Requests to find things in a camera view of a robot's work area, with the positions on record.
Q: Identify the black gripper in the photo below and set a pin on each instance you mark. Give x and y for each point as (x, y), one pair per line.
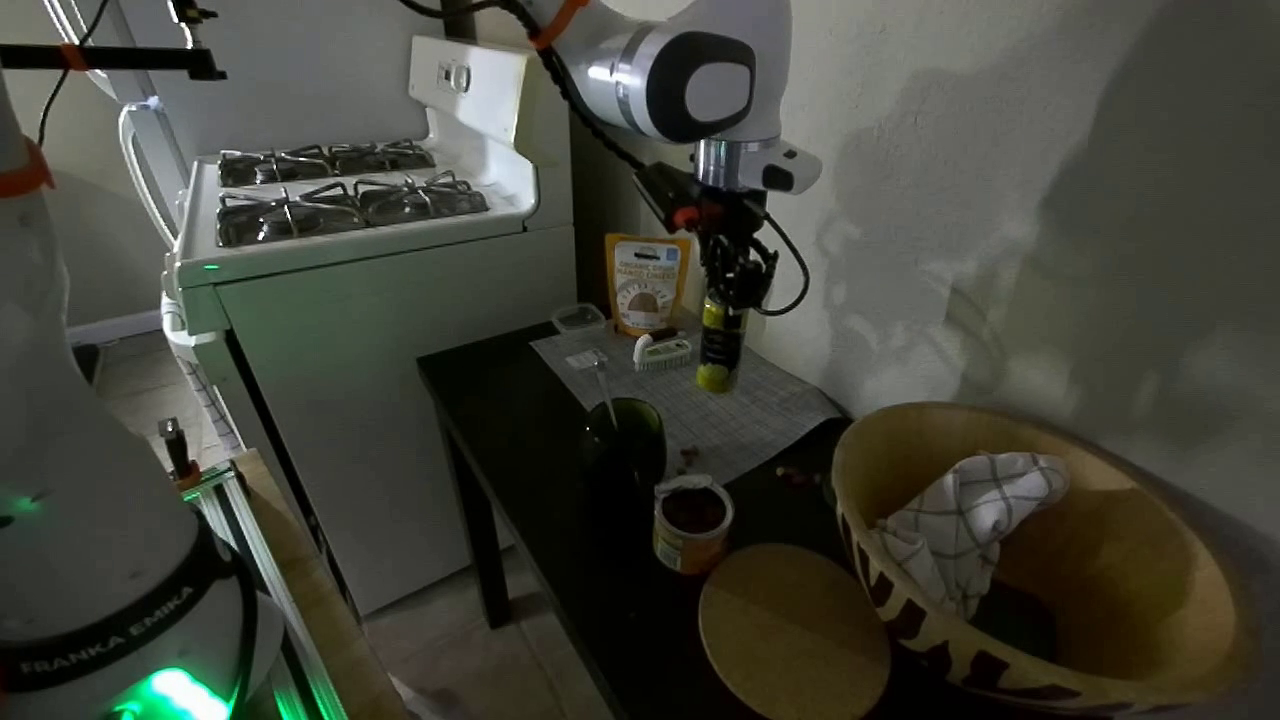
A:
(727, 225)

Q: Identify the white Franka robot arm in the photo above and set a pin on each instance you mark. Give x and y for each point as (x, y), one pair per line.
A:
(643, 66)

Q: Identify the gray woven mat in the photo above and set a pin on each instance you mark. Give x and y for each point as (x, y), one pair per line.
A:
(747, 415)

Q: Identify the orange snack bag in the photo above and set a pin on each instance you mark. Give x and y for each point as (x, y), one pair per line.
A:
(648, 281)

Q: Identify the white green small bottle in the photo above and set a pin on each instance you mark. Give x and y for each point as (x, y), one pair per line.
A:
(661, 351)

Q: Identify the clear plastic container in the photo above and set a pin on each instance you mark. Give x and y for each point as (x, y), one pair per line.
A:
(582, 318)

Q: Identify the green lidded dark jar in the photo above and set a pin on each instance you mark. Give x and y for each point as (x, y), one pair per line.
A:
(621, 447)

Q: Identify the white green checkered cloth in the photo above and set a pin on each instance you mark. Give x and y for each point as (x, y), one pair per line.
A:
(961, 523)

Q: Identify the round wooden lid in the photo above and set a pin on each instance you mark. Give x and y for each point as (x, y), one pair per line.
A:
(794, 633)

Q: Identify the white gas stove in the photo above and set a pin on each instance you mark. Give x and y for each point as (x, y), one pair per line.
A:
(375, 334)

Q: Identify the black side table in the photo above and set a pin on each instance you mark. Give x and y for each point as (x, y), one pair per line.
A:
(487, 561)

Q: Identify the wooden plank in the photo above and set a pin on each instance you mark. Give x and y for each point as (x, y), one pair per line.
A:
(302, 584)

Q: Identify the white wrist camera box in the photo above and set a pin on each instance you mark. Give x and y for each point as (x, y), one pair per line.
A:
(773, 164)

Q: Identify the black camera stand bar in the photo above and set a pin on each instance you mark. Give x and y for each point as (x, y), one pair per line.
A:
(120, 62)

